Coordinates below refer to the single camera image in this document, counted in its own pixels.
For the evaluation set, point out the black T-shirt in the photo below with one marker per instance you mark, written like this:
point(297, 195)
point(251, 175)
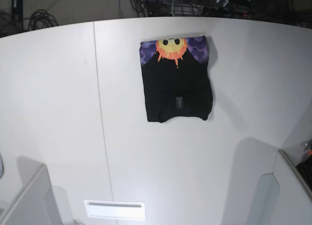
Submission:
point(175, 78)

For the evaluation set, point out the grey partition panel left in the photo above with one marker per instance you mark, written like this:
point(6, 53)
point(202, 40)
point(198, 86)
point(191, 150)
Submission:
point(34, 204)

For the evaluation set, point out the grey partition panel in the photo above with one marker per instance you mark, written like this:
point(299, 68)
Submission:
point(34, 204)
point(280, 196)

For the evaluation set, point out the grey partition panel right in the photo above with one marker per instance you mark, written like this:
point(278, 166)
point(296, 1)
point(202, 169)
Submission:
point(280, 196)

